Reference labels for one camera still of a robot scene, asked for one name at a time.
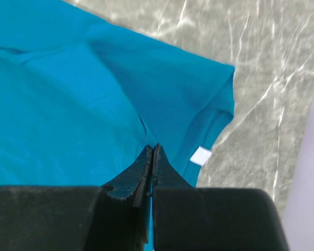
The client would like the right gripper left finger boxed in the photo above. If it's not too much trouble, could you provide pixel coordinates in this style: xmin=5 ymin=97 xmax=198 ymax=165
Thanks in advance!
xmin=0 ymin=145 xmax=152 ymax=251

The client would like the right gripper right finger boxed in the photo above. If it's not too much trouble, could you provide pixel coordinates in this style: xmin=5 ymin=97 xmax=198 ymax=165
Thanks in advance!
xmin=152 ymin=145 xmax=289 ymax=250

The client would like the blue t shirt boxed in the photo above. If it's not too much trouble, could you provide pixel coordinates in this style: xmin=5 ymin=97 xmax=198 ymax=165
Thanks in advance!
xmin=0 ymin=1 xmax=235 ymax=186

